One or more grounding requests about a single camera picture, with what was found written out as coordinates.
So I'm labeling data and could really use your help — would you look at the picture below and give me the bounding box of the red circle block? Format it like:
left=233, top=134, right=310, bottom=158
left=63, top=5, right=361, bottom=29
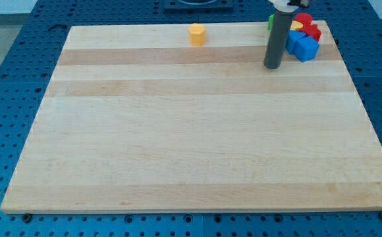
left=295, top=13, right=313, bottom=26

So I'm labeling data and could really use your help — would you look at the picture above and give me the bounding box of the wooden board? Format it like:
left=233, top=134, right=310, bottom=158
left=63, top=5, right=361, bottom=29
left=1, top=20, right=382, bottom=214

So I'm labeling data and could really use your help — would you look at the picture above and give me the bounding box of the yellow hexagon block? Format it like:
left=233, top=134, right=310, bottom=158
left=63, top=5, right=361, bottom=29
left=188, top=23, right=207, bottom=47

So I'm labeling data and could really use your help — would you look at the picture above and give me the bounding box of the green block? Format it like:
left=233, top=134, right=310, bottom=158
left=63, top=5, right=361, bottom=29
left=267, top=14, right=274, bottom=31

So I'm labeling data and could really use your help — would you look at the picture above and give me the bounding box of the blue block behind cube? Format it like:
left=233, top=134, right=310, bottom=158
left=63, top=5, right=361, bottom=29
left=285, top=30, right=307, bottom=54

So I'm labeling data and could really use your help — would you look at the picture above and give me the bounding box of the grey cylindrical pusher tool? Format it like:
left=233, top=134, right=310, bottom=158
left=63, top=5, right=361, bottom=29
left=263, top=10, right=294, bottom=70

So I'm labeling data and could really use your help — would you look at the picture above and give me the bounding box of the yellow heart block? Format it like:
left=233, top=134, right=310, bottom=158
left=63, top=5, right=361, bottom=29
left=290, top=20, right=304, bottom=31

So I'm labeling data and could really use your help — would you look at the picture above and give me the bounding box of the red star block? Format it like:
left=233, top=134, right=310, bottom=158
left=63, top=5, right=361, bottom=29
left=300, top=24, right=322, bottom=42

